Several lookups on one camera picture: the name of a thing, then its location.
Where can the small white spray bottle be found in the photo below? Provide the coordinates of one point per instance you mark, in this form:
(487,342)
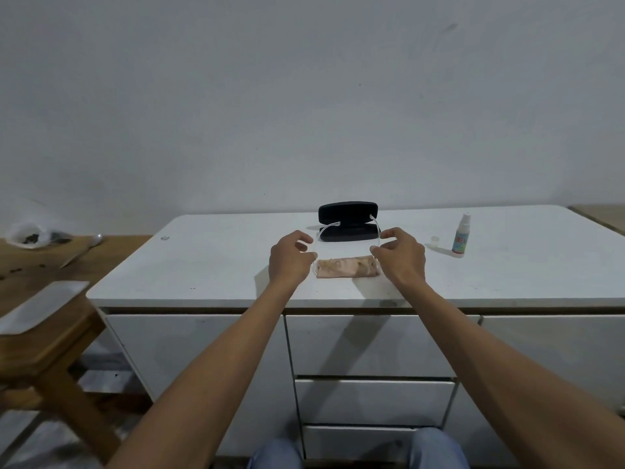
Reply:
(461,238)

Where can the person's leg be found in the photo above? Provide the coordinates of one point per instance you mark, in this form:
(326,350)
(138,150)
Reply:
(437,451)
(276,456)

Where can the person's right forearm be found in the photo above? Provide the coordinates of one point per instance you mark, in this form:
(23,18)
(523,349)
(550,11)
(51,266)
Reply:
(488,376)

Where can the large white drawer front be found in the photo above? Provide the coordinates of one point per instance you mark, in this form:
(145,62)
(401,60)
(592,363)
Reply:
(371,344)

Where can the light wooden table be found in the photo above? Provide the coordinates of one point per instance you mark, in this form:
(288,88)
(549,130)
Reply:
(603,215)

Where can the metal spoon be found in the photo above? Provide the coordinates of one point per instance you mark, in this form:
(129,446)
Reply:
(80,251)

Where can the person's left forearm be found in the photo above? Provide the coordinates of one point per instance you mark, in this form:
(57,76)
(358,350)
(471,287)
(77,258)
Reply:
(215,376)

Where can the white cabinet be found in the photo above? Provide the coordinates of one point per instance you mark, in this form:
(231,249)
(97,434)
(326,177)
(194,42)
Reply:
(205,268)

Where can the small white drawer front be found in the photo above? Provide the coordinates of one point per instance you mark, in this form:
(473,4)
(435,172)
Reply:
(356,442)

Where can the clear plastic bag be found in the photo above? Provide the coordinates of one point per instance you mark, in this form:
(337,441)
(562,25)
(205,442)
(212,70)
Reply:
(31,235)

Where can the person's right leg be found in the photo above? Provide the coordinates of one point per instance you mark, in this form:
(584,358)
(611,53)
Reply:
(437,451)

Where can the person's left leg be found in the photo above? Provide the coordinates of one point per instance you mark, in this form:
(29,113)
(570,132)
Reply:
(276,456)

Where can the person's right thumb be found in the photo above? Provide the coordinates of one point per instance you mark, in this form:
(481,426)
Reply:
(378,252)

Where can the medium white drawer front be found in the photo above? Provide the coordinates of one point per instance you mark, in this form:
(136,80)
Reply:
(373,402)

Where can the white sheet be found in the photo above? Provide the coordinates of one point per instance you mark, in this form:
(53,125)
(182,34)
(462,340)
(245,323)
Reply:
(41,305)

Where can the person's right hand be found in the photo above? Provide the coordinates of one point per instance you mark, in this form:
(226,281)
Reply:
(405,261)

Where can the clear frame eyeglasses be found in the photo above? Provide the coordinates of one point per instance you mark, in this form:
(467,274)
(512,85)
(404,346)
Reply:
(342,249)

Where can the wooden stool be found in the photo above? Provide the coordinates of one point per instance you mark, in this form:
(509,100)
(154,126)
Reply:
(53,356)

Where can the person's left thumb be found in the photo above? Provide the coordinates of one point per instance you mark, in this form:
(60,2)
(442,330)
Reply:
(306,253)

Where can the beige cleaning cloth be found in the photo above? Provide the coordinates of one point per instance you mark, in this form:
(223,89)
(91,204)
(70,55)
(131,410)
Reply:
(344,268)

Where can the person's left hand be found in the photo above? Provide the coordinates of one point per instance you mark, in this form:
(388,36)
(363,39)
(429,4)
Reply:
(284,261)

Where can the black eyeglasses case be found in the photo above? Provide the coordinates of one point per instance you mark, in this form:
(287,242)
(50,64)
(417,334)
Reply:
(347,211)

